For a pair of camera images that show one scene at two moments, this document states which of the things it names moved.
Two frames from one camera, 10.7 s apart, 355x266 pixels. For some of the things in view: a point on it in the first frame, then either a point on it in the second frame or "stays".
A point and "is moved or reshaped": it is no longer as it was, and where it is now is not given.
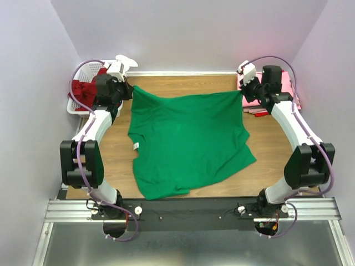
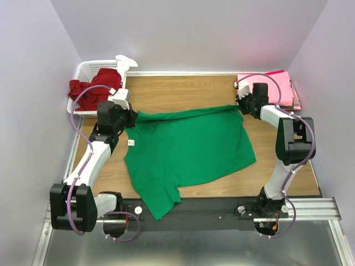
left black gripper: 127,88 -> 132,115
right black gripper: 244,89 -> 244,112
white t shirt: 127,61 stays
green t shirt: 185,142 is moved or reshaped
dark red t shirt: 85,92 stays
